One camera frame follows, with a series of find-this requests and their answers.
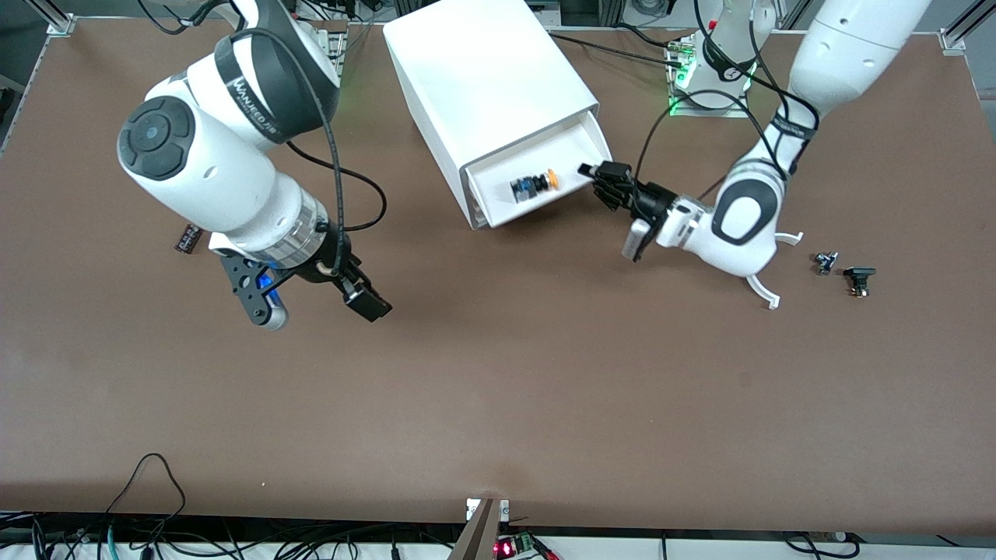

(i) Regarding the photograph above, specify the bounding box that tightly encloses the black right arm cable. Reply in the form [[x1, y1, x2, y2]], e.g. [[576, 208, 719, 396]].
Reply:
[[136, 0, 388, 269]]

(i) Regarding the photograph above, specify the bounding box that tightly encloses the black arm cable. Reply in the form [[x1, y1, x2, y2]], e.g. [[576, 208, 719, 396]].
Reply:
[[634, 0, 819, 205], [136, 0, 388, 269]]

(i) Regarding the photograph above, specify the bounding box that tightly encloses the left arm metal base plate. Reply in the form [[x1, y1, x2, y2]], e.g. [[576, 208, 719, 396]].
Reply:
[[667, 35, 752, 119]]

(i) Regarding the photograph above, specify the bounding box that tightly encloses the black cable bundle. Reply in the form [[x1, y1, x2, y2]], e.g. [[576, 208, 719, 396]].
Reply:
[[0, 509, 468, 560]]

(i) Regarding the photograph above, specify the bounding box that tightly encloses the orange push button blue body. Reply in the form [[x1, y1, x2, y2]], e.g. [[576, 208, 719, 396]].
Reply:
[[510, 169, 559, 205]]

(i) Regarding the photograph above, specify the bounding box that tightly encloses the white drawer cabinet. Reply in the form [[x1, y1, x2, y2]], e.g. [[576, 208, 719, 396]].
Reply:
[[383, 0, 601, 230]]

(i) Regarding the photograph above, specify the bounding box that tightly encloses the aluminium frame profile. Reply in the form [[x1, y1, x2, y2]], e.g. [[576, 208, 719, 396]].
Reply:
[[45, 0, 80, 37]]

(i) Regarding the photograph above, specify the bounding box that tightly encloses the circuit board with red light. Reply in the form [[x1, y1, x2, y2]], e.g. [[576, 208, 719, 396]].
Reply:
[[494, 533, 561, 560]]

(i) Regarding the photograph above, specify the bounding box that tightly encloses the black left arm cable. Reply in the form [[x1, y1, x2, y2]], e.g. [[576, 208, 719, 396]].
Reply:
[[634, 0, 819, 205]]

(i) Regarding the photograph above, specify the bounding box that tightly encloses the white uppermost cabinet drawer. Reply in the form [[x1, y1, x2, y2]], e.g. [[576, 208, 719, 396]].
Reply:
[[465, 113, 613, 229]]

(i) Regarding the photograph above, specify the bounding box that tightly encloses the white curved plastic bracket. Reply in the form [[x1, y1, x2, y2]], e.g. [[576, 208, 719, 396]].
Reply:
[[745, 232, 804, 310]]

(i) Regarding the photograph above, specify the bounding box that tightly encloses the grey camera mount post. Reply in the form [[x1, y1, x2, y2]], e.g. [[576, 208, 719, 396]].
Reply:
[[447, 498, 511, 560]]

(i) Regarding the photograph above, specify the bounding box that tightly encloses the black looped thin cable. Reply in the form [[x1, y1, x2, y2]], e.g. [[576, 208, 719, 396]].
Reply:
[[105, 453, 188, 537]]

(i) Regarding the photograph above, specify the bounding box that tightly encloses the black cable behind cabinet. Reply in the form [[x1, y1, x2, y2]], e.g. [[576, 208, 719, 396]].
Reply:
[[549, 30, 687, 66]]

